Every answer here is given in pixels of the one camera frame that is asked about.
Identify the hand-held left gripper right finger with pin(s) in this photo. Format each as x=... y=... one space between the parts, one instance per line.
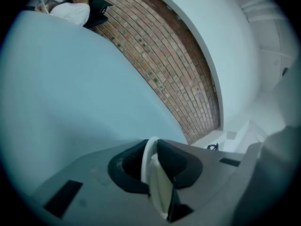
x=211 y=173

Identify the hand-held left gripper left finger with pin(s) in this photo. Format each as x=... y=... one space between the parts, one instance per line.
x=98 y=192

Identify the white round plate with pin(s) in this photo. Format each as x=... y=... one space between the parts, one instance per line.
x=145 y=163

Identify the light blue table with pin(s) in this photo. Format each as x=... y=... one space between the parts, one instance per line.
x=70 y=91

